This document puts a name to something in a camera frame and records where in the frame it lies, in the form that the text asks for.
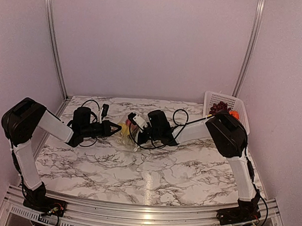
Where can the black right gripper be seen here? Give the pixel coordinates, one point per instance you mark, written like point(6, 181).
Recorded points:
point(141, 140)

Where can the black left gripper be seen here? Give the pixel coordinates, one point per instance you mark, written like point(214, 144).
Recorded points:
point(106, 128)

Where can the fake yellow banana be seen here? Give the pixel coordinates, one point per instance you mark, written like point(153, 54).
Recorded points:
point(124, 132)

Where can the clear zip top bag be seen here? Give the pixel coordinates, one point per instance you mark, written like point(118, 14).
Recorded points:
point(129, 144)

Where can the fake red grapes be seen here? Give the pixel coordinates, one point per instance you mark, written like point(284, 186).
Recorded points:
point(217, 107)

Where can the fake orange pumpkin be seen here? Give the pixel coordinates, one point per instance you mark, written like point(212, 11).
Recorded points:
point(235, 114)

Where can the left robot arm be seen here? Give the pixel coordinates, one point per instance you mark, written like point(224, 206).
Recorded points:
point(24, 119)

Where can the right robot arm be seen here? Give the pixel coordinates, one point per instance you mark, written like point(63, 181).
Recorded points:
point(231, 141)

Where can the fake red apple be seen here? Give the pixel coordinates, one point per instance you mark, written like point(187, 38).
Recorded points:
point(130, 125)

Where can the white perforated plastic basket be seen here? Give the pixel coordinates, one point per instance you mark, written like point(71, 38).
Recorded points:
point(215, 101)

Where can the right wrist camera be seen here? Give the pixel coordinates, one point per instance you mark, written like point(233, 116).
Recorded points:
point(138, 121)

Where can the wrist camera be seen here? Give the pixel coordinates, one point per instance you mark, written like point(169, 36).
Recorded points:
point(138, 121)
point(102, 113)

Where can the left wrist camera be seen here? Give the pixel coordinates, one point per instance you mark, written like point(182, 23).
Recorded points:
point(102, 113)

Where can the aluminium front rail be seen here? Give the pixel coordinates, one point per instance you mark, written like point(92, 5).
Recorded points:
point(88, 212)

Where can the aluminium corner post left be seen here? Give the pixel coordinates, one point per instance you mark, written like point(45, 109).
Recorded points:
point(55, 51)

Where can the aluminium corner post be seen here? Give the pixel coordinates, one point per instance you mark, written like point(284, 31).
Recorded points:
point(55, 51)
point(250, 48)

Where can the aluminium corner post right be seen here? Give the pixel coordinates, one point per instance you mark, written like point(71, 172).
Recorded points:
point(250, 48)

